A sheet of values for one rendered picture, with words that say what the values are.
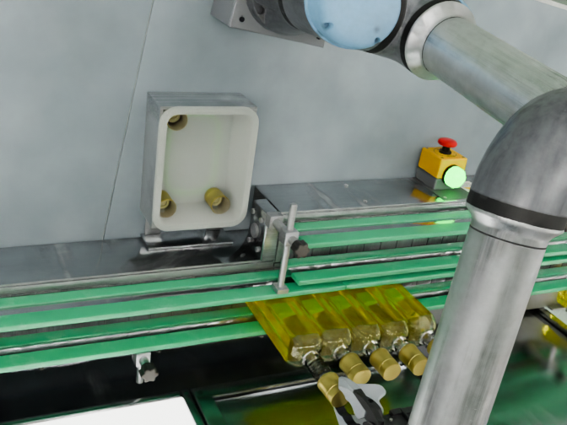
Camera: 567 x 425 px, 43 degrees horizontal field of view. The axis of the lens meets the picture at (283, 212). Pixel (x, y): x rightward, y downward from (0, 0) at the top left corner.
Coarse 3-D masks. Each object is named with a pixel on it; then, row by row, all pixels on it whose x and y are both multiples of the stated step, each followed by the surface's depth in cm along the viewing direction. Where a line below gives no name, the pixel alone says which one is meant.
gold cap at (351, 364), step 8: (352, 352) 116; (344, 360) 115; (352, 360) 114; (360, 360) 115; (344, 368) 114; (352, 368) 113; (360, 368) 113; (352, 376) 112; (360, 376) 113; (368, 376) 113
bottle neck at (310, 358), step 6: (306, 354) 115; (312, 354) 115; (318, 354) 115; (306, 360) 114; (312, 360) 114; (318, 360) 113; (306, 366) 114; (312, 366) 113; (318, 366) 112; (324, 366) 112; (312, 372) 113; (318, 372) 111; (324, 372) 114; (318, 378) 112
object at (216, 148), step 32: (160, 128) 115; (192, 128) 125; (224, 128) 128; (256, 128) 122; (160, 160) 117; (192, 160) 128; (224, 160) 131; (160, 192) 120; (192, 192) 131; (224, 192) 133; (160, 224) 123; (192, 224) 125; (224, 224) 128
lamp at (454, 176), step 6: (450, 168) 146; (456, 168) 146; (444, 174) 147; (450, 174) 146; (456, 174) 145; (462, 174) 146; (444, 180) 147; (450, 180) 146; (456, 180) 146; (462, 180) 146; (456, 186) 147
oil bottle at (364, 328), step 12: (336, 300) 128; (348, 300) 128; (336, 312) 125; (348, 312) 125; (360, 312) 125; (348, 324) 122; (360, 324) 122; (372, 324) 122; (360, 336) 120; (372, 336) 121; (360, 348) 121
